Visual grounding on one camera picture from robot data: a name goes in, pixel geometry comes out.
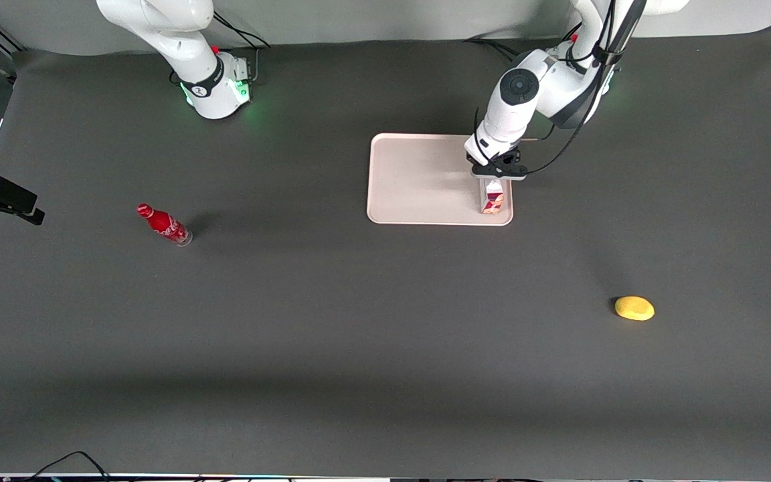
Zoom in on black cable at arm base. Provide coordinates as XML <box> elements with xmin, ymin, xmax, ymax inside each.
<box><xmin>462</xmin><ymin>38</ymin><xmax>527</xmax><ymax>58</ymax></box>
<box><xmin>211</xmin><ymin>11</ymin><xmax>272</xmax><ymax>50</ymax></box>

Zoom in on black cable at left arm base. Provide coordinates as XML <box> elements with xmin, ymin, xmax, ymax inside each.
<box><xmin>462</xmin><ymin>38</ymin><xmax>527</xmax><ymax>58</ymax></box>

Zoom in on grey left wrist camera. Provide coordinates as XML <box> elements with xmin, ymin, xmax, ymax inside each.
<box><xmin>470</xmin><ymin>167</ymin><xmax>528</xmax><ymax>182</ymax></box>

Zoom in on red cola bottle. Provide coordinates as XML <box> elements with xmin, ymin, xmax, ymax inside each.
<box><xmin>136</xmin><ymin>203</ymin><xmax>193</xmax><ymax>247</ymax></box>

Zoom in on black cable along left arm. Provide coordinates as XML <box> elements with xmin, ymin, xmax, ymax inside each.
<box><xmin>475</xmin><ymin>0</ymin><xmax>647</xmax><ymax>176</ymax></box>

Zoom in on yellow lemon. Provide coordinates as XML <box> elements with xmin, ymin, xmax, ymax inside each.
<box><xmin>614</xmin><ymin>296</ymin><xmax>655</xmax><ymax>321</ymax></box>

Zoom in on red cookie box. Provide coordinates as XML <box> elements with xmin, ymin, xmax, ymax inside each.
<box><xmin>481</xmin><ymin>179</ymin><xmax>507</xmax><ymax>216</ymax></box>

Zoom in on black cable at table edge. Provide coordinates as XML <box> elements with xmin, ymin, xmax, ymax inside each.
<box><xmin>24</xmin><ymin>451</ymin><xmax>113</xmax><ymax>482</ymax></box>

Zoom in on black cable at right arm base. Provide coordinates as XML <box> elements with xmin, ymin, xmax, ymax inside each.
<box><xmin>211</xmin><ymin>11</ymin><xmax>272</xmax><ymax>50</ymax></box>

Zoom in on pale pink rectangular tray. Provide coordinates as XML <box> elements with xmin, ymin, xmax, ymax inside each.
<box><xmin>367</xmin><ymin>133</ymin><xmax>514</xmax><ymax>226</ymax></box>

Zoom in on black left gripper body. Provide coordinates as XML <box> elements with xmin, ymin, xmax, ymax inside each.
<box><xmin>467</xmin><ymin>152</ymin><xmax>529</xmax><ymax>176</ymax></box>

